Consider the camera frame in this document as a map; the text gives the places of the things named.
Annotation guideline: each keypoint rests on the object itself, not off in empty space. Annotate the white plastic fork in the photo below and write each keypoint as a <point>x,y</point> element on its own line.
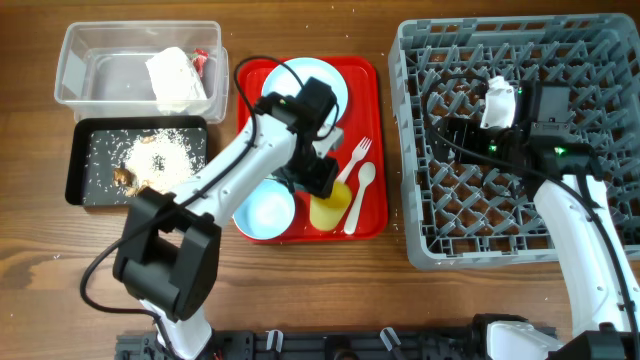
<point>358,154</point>

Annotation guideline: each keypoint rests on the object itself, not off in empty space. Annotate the red wrapper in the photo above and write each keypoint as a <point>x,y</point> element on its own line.
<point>198,58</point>

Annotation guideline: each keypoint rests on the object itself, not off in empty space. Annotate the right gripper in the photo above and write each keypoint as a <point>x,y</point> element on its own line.
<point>451,138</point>

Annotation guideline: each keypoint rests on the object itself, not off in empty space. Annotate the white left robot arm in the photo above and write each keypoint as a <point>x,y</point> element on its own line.
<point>168,254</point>

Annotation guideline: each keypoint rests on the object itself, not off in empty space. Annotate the grey dishwasher rack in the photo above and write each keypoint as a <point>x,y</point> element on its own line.
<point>468,216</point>

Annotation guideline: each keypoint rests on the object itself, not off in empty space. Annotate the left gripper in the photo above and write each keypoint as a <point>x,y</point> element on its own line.
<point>321,177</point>

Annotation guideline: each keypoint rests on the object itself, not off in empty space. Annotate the white plastic spoon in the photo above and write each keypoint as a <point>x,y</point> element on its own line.
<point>366,176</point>

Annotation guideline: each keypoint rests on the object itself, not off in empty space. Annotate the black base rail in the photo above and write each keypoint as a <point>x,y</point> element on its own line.
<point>449,343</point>

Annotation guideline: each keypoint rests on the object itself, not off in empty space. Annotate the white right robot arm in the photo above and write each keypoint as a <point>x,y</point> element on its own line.
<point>525,131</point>

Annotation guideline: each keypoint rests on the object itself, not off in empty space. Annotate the light blue plate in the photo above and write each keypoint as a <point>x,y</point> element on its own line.
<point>280,80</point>

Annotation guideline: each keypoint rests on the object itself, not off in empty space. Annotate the white napkin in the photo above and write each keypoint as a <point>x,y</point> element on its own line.
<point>174,80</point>

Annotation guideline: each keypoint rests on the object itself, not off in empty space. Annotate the yellow cup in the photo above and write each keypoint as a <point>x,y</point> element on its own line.
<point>325,214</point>

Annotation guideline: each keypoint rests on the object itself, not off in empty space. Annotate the light blue bowl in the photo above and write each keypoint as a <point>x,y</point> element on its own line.
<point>267,212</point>

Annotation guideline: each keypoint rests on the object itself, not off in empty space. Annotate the black waste tray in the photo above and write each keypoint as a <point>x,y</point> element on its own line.
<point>75,165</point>

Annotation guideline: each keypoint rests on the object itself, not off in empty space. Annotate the food scraps and rice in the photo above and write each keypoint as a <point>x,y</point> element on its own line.
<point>156,162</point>

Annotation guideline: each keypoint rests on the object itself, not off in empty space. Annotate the clear plastic bin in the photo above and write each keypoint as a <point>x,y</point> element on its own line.
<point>102,69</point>

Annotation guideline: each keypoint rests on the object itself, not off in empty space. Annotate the red plastic tray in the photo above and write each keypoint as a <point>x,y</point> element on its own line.
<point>361,119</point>

